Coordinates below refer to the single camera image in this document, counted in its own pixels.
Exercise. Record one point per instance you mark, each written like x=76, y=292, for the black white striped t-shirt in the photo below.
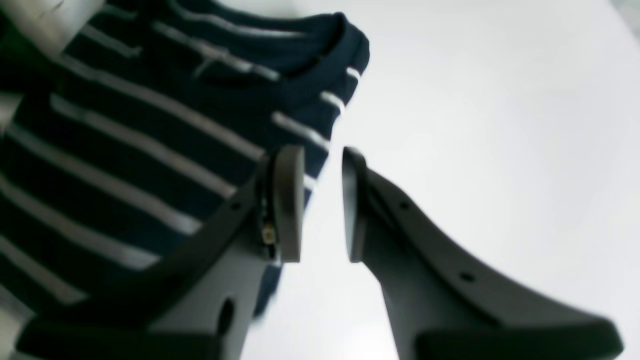
x=152, y=116

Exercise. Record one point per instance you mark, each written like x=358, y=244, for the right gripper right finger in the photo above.
x=445, y=304

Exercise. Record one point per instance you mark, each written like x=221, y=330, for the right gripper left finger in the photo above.
x=198, y=302

